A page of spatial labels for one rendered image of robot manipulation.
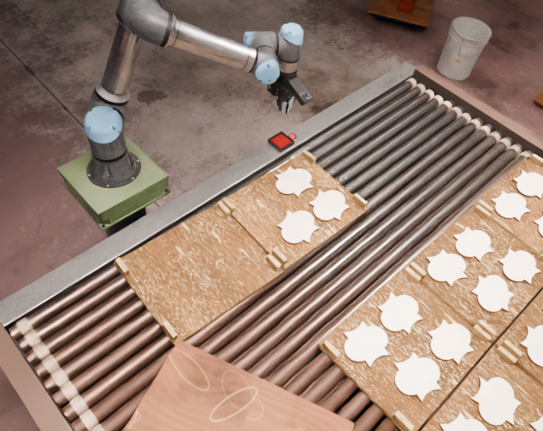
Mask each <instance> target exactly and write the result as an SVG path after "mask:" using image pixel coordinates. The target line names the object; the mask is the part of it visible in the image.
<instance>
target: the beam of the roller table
mask: <svg viewBox="0 0 543 431"><path fill-rule="evenodd" d="M414 71H415V67H413V66H412V65H410V64H409V63H408V62H404V63H402V64H401V65H399V66H397V67H396V68H394V69H393V70H391V71H389V72H388V73H386V74H383V75H382V76H381V77H379V78H378V79H376V80H374V81H372V82H370V83H369V84H367V85H366V86H364V87H362V88H360V89H359V90H357V91H355V92H353V93H352V94H351V95H349V96H347V97H345V98H343V99H341V100H340V101H338V102H337V103H335V104H333V105H332V106H330V107H328V108H326V109H325V110H323V111H322V112H320V113H318V114H317V115H314V116H313V117H311V118H309V119H308V120H307V121H304V122H303V123H301V124H299V125H298V126H296V127H295V128H293V129H291V130H289V131H288V132H286V133H285V134H286V135H287V136H288V137H289V134H290V133H294V134H296V136H297V137H296V138H295V139H293V141H295V143H294V145H293V146H291V147H289V148H288V149H286V150H284V151H282V152H281V153H280V152H279V151H277V150H276V149H275V148H274V147H273V146H272V145H271V144H270V143H267V144H266V145H264V146H262V147H261V148H259V149H257V150H256V151H253V152H252V153H251V154H249V155H247V156H245V157H243V158H242V159H240V160H238V161H237V162H235V163H233V164H232V165H230V166H228V167H227V168H224V169H223V170H222V171H220V172H219V173H217V174H214V175H213V176H211V177H209V178H208V179H207V180H205V181H203V182H201V183H200V184H198V185H196V186H194V187H193V188H191V189H190V190H188V191H186V192H184V193H182V194H181V195H179V196H178V197H176V198H174V199H172V200H171V201H169V202H167V203H166V204H164V205H163V206H161V207H159V208H157V209H156V210H153V211H152V212H151V213H149V214H148V215H145V216H144V217H142V218H140V219H138V220H137V221H135V222H134V223H132V224H130V225H129V226H127V227H125V228H123V229H122V230H120V231H119V232H117V233H115V234H113V235H111V236H110V237H108V238H107V239H105V240H103V241H101V242H100V243H98V244H96V245H94V246H93V247H92V248H90V249H88V250H87V251H84V252H82V253H81V254H79V255H78V256H77V257H74V258H73V259H71V260H69V261H68V262H66V263H64V264H63V265H61V266H59V267H58V268H56V269H54V270H52V271H50V272H49V273H48V274H46V275H44V276H42V277H40V278H39V279H37V280H35V281H34V282H32V283H31V284H29V285H27V286H25V287H23V288H21V289H20V290H19V291H17V292H15V293H13V294H12V295H10V296H8V297H7V298H5V299H3V300H2V301H0V322H1V323H2V324H3V326H4V327H5V329H6V330H7V331H8V333H9V334H11V333H10V331H9V328H11V327H13V326H14V325H15V324H16V323H17V322H18V321H19V320H21V319H23V318H24V317H25V318H27V317H28V316H30V315H31V314H33V313H35V312H36V311H38V310H40V309H42V308H43V307H45V306H46V305H47V304H49V303H51V302H52V301H54V300H56V299H57V298H60V297H61V296H62V295H63V294H65V293H67V292H69V291H70V290H72V289H74V288H75V287H77V286H78V285H80V284H81V283H83V282H84V281H86V280H88V279H90V278H91V277H92V276H94V275H96V274H98V273H99V272H101V271H102V270H104V269H106V268H107V267H108V266H110V265H112V264H113V263H114V261H115V260H116V259H117V258H118V257H119V258H122V257H124V256H125V255H127V254H129V253H130V252H132V251H135V250H136V249H138V248H139V247H140V246H142V245H144V244H146V243H148V242H149V241H151V240H152V239H154V238H155V237H157V236H158V235H160V234H162V233H164V232H165V231H167V230H169V229H170V228H171V227H173V226H175V225H176V224H178V223H180V222H181V221H183V220H185V219H186V218H187V217H189V216H191V215H193V214H194V213H196V212H197V211H199V210H201V209H202V208H203V207H205V206H207V205H208V204H211V203H212V202H214V201H215V200H217V199H218V198H220V197H221V196H223V195H225V194H226V193H228V192H230V191H232V190H233V189H234V188H235V187H237V186H239V185H241V184H243V183H244V182H246V181H247V180H249V179H250V178H252V177H253V176H255V175H257V174H259V173H260V172H262V171H263V170H264V169H266V168H268V167H270V166H271V165H273V164H275V163H276V162H278V161H279V160H281V159H282V158H284V157H285V156H288V155H289V154H291V153H292V152H294V151H295V150H297V149H299V148H300V147H302V146H303V145H306V144H307V143H309V142H310V141H311V140H313V139H315V138H316V137H318V136H320V135H321V134H323V133H325V132H326V131H327V130H329V129H331V128H332V127H334V126H336V125H338V124H339V123H341V122H342V121H344V120H345V119H347V118H348V117H350V116H352V115H354V114H355V113H357V112H358V111H359V110H361V109H363V108H365V107H366V106H368V105H370V104H371V103H373V102H374V101H376V100H377V99H379V98H380V97H383V96H384V95H386V94H388V93H389V92H390V91H392V90H394V89H395V88H397V87H398V86H401V85H402V84H403V83H404V82H405V81H406V80H408V79H410V78H412V75H413V73H414Z"/></svg>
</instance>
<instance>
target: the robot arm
mask: <svg viewBox="0 0 543 431"><path fill-rule="evenodd" d="M115 16H116V18H117V20H118V21H119V24H118V27H117V30H116V33H115V38H114V42H113V44H112V47H111V51H110V53H109V59H108V62H107V65H106V69H105V71H104V74H103V79H102V80H100V81H98V82H97V84H96V86H95V88H94V90H93V92H92V94H91V105H90V111H89V112H88V113H87V114H86V116H85V119H84V128H85V132H86V135H87V138H88V141H89V144H90V147H91V153H92V161H91V171H92V174H93V176H94V177H95V178H96V179H97V180H99V181H101V182H103V183H109V184H113V183H119V182H122V181H124V180H127V179H128V178H130V177H131V176H132V175H133V173H134V171H135V169H136V164H135V161H134V158H133V156H132V155H131V153H130V152H129V151H128V149H127V145H126V140H125V136H124V121H125V111H126V108H127V104H128V101H129V98H130V92H129V90H128V87H129V84H130V81H131V78H132V76H133V71H134V69H135V66H136V63H137V60H138V58H139V53H140V51H141V48H142V45H143V43H144V40H145V41H148V42H150V43H152V44H155V45H158V46H161V47H163V48H166V47H167V46H173V47H175V48H178V49H180V50H184V51H187V52H190V53H192V54H195V55H198V56H202V57H205V58H208V59H210V60H213V61H216V62H220V63H222V64H225V65H228V66H230V67H233V68H237V69H240V70H243V71H246V72H248V73H251V74H254V75H256V77H257V80H258V81H259V82H260V83H262V84H265V85H268V91H269V92H270V93H271V94H272V95H274V96H277V101H275V100H273V105H274V106H275V107H276V108H277V109H278V110H279V113H280V115H281V116H282V117H284V116H286V115H287V114H288V112H289V110H290V109H291V107H292V105H293V104H294V102H295V99H297V100H298V102H299V103H300V104H301V105H302V106H303V105H306V104H307V103H308V102H309V101H310V100H311V99H312V96H311V95H310V93H309V92H308V90H307V89H306V88H305V86H304V85H303V83H302V82H301V80H300V79H299V78H298V76H297V75H296V73H297V71H298V65H299V59H300V53H301V47H302V43H303V34H304V30H303V28H302V27H301V26H300V25H298V24H296V23H291V22H289V23H286V24H284V25H283V26H282V27H281V30H280V31H254V32H245V33H244V36H243V44H242V43H240V42H237V41H235V40H232V39H230V38H226V37H223V36H221V35H219V34H216V33H213V32H210V31H207V30H204V29H202V28H200V27H195V26H194V25H191V24H188V23H185V22H184V21H179V20H177V19H176V18H175V16H174V14H171V13H169V12H167V11H165V10H164V9H163V8H162V0H120V1H119V4H118V7H117V10H116V14H115ZM277 55H278V59H277V58H276V56H277ZM269 84H270V89H269Z"/></svg>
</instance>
